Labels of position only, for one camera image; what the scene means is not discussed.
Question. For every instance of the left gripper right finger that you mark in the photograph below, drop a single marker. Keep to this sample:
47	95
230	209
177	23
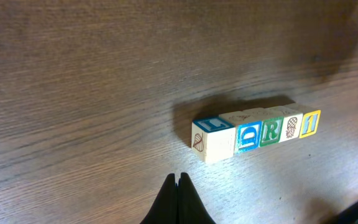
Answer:
191	209

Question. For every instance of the wooden block blue D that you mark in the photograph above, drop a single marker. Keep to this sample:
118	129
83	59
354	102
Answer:
248	129

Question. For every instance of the wooden block green R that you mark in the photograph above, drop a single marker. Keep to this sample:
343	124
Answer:
271	128

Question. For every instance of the wooden block yellow face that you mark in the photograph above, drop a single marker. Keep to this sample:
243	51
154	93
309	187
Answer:
310	120

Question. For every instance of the wooden block pineapple yellow O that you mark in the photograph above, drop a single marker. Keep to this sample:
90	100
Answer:
291	122

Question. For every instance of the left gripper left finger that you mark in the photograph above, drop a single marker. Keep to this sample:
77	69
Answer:
164	208

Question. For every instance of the wooden block letter E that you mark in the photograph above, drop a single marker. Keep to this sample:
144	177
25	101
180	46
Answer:
212	139

